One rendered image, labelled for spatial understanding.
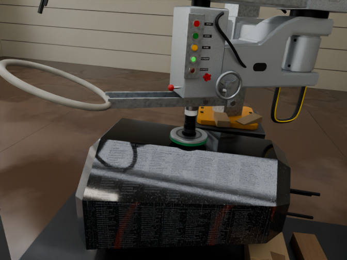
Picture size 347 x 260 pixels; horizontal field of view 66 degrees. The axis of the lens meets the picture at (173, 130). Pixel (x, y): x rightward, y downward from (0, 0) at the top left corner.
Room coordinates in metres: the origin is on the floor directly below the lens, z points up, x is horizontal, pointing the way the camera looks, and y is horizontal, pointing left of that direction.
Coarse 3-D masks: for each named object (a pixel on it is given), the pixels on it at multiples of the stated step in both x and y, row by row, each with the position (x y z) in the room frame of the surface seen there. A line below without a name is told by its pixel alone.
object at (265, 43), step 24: (216, 24) 1.31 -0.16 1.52; (264, 24) 1.58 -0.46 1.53; (288, 24) 1.48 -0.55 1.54; (312, 24) 1.53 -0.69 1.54; (240, 48) 1.39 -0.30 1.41; (264, 48) 1.44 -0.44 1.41; (240, 72) 1.40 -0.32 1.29; (264, 72) 1.45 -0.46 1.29; (288, 72) 1.53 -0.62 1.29; (312, 72) 1.59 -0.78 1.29
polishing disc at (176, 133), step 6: (174, 132) 1.42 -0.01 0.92; (180, 132) 1.42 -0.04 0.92; (198, 132) 1.44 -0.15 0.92; (204, 132) 1.45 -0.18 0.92; (174, 138) 1.35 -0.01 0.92; (180, 138) 1.34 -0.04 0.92; (186, 138) 1.34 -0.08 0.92; (192, 138) 1.35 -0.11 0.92; (198, 138) 1.36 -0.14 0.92; (204, 138) 1.36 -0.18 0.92
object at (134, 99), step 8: (112, 96) 1.31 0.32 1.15; (120, 96) 1.33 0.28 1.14; (128, 96) 1.34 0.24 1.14; (136, 96) 1.36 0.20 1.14; (144, 96) 1.37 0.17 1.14; (152, 96) 1.39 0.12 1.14; (160, 96) 1.40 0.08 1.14; (168, 96) 1.42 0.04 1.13; (176, 96) 1.43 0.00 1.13; (112, 104) 1.20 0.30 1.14; (120, 104) 1.22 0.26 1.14; (128, 104) 1.23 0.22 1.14; (136, 104) 1.24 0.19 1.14; (144, 104) 1.26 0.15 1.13; (152, 104) 1.27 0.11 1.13; (160, 104) 1.29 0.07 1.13; (168, 104) 1.30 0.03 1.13; (176, 104) 1.32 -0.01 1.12; (184, 104) 1.33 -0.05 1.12; (192, 104) 1.35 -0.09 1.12; (200, 104) 1.37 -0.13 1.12; (208, 104) 1.38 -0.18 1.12; (216, 104) 1.40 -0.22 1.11; (224, 104) 1.42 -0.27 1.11; (232, 104) 1.39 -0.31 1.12
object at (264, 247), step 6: (252, 246) 1.27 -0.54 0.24; (258, 246) 1.28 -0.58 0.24; (264, 246) 1.28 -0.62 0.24; (252, 252) 1.22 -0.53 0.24; (258, 252) 1.23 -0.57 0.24; (264, 252) 1.23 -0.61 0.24; (270, 252) 1.23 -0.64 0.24; (258, 258) 1.19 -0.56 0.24; (264, 258) 1.18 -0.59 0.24; (270, 258) 1.19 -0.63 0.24; (276, 258) 1.19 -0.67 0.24; (282, 258) 1.19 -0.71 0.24
